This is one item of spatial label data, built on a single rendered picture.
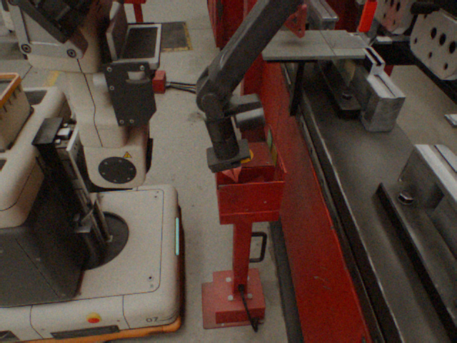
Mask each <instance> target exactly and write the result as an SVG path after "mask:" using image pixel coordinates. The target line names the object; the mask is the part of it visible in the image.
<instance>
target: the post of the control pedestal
mask: <svg viewBox="0 0 457 343"><path fill-rule="evenodd" d="M252 227H253V223H250V224H247V223H240V224H233V249H232V275H231V285H232V291H233V294H240V291H239V290H238V287H237V285H238V284H244V285H245V286H244V291H243V293H246V289H247V281H248V266H249V259H250V251H251V235H252Z"/></svg>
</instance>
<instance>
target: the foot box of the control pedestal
mask: <svg viewBox="0 0 457 343"><path fill-rule="evenodd" d="M231 275H232V270H223V271H215V272H213V281H212V282H203V283H201V301H202V318H203V328H204V329H220V328H229V327H242V326H250V325H251V323H250V321H249V319H248V316H247V313H246V310H245V307H244V305H243V300H236V301H229V298H228V292H227V284H226V278H227V277H231ZM248 276H249V277H250V282H251V291H252V295H253V299H245V300H246V304H247V307H248V311H249V314H250V315H251V319H252V318H254V317H258V318H259V320H258V324H264V315H265V310H266V304H265V300H264V296H263V289H262V285H261V278H260V274H259V270H258V268H257V269H256V268H248Z"/></svg>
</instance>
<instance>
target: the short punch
mask: <svg viewBox="0 0 457 343"><path fill-rule="evenodd" d="M363 8H364V4H360V7H359V10H358V15H357V18H356V25H357V30H356V32H357V33H358V35H359V36H360V37H361V38H362V39H363V40H364V41H365V42H366V43H367V44H368V46H369V44H370V41H371V38H374V37H375V36H376V32H377V29H378V25H379V21H377V20H376V19H375V18H373V21H372V24H371V28H370V30H369V31H367V32H360V31H359V30H358V26H359V24H360V20H361V15H362V12H363Z"/></svg>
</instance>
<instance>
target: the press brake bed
mask: <svg viewBox="0 0 457 343"><path fill-rule="evenodd" d="M291 84H292V80H291V77H290V75H289V73H288V70H287V68H286V65H285V64H267V63H266V60H264V61H263V74H262V83H261V102H262V104H263V114H264V118H265V122H266V126H264V127H263V130H264V133H265V137H266V138H258V142H265V141H266V140H267V134H268V125H269V124H270V125H271V128H272V130H273V134H274V136H275V138H276V142H277V144H278V148H279V151H280V153H281V156H282V159H283V162H284V164H285V167H286V170H287V175H286V178H285V181H286V184H285V187H284V191H283V198H282V202H281V210H280V214H279V218H278V221H277V222H269V226H270V230H271V239H272V245H273V252H274V258H275V263H276V271H277V276H278V285H279V290H280V295H281V304H282V310H283V317H284V319H285V323H286V333H287V337H288V343H388V342H387V339H386V336H385V334H384V331H383V328H382V326H381V323H380V320H379V318H378V315H377V312H376V308H375V307H374V304H373V300H372V298H371V295H370V294H369V292H368V289H367V286H366V283H365V281H364V278H363V275H362V273H361V269H360V267H359V265H358V261H357V259H356V255H355V253H354V251H353V248H352V246H351V243H350V240H349V238H348V235H347V232H346V228H345V226H344V224H343V220H342V218H341V215H340V212H339V210H338V207H337V204H336V201H335V199H334V197H333V194H332V191H331V188H330V186H329V183H328V180H327V178H326V174H325V172H324V170H323V166H322V164H321V160H320V159H319V157H318V153H317V151H316V148H315V145H314V142H313V139H312V137H311V134H310V131H309V129H308V124H307V121H306V119H305V116H304V114H303V111H302V108H301V105H300V103H299V101H298V107H297V112H296V115H295V116H289V113H288V103H289V98H290V93H291Z"/></svg>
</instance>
